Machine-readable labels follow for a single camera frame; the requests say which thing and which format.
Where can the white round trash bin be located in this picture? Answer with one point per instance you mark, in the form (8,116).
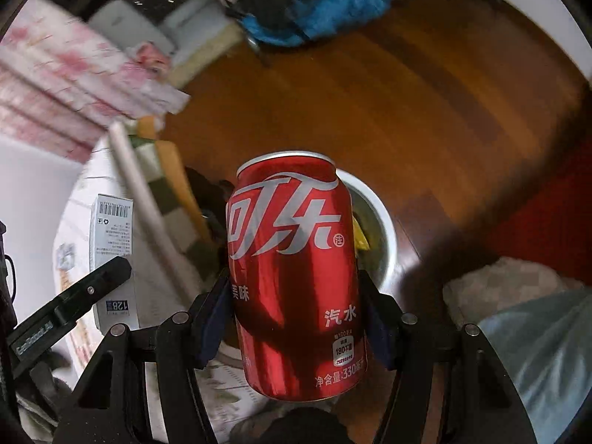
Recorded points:
(386,240)

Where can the white long box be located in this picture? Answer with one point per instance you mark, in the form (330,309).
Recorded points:
(113,240)

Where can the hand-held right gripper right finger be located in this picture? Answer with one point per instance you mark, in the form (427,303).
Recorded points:
(379,328)

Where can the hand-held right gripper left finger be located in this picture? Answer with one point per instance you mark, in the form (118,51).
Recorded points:
(212,328)

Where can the person's light blue clothing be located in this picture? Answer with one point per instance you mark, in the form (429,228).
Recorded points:
(545,365)

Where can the beige fuzzy slipper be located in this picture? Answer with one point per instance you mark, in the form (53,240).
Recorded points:
(499,286)

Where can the pink floral curtain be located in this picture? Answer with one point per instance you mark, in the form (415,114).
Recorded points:
(60,78)

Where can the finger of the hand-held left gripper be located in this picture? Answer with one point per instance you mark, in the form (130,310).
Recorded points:
(95,284)

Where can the yellow crumpled packet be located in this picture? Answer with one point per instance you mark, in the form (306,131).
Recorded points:
(360,237)

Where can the red soda can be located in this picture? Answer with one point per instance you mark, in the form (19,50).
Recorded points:
(296,277)

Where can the red mat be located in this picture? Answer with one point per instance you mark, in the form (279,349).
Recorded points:
(555,222)

